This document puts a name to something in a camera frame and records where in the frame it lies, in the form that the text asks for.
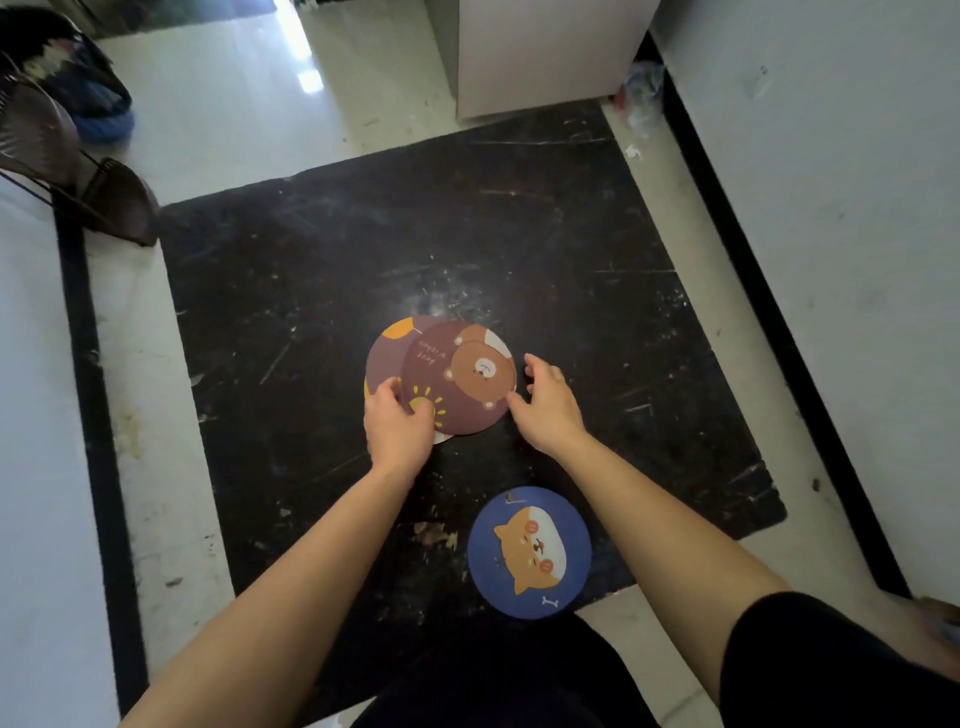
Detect person's right hand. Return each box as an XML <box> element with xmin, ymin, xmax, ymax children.
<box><xmin>506</xmin><ymin>354</ymin><xmax>591</xmax><ymax>461</ymax></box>

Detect person's black shorts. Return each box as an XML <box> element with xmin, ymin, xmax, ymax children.
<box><xmin>351</xmin><ymin>611</ymin><xmax>661</xmax><ymax>728</ymax></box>

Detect black floor mat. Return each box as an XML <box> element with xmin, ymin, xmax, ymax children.
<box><xmin>157</xmin><ymin>97</ymin><xmax>789</xmax><ymax>725</ymax></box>

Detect person's black sleeve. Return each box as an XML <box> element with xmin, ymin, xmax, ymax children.
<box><xmin>719</xmin><ymin>591</ymin><xmax>960</xmax><ymax>728</ymax></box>

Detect white cabinet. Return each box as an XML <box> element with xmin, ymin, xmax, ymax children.
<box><xmin>425</xmin><ymin>0</ymin><xmax>662</xmax><ymax>122</ymax></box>

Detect person's left forearm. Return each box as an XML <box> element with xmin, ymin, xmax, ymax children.
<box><xmin>120</xmin><ymin>459</ymin><xmax>421</xmax><ymax>728</ymax></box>

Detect dark fabric bag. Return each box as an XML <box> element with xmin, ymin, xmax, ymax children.
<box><xmin>0</xmin><ymin>6</ymin><xmax>137</xmax><ymax>146</ymax></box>

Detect person's left hand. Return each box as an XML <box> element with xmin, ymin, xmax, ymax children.
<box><xmin>363</xmin><ymin>377</ymin><xmax>437</xmax><ymax>482</ymax></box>

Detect maroon round coaster orange patch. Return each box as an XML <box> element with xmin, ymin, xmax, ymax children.
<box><xmin>364</xmin><ymin>315</ymin><xmax>453</xmax><ymax>445</ymax></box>

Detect clear plastic bag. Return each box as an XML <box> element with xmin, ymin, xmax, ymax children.
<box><xmin>613</xmin><ymin>61</ymin><xmax>668</xmax><ymax>135</ymax></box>

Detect person's right forearm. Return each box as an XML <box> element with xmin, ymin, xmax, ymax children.
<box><xmin>558</xmin><ymin>435</ymin><xmax>960</xmax><ymax>706</ymax></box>

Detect brown mesh metal stand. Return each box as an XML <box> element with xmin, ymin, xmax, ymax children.
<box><xmin>0</xmin><ymin>52</ymin><xmax>161</xmax><ymax>248</ymax></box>

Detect blue round dog coaster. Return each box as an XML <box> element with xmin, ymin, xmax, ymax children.
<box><xmin>466</xmin><ymin>486</ymin><xmax>593</xmax><ymax>621</ymax></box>

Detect maroon round bear coaster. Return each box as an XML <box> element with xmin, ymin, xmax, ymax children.
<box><xmin>399</xmin><ymin>322</ymin><xmax>519</xmax><ymax>437</ymax></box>

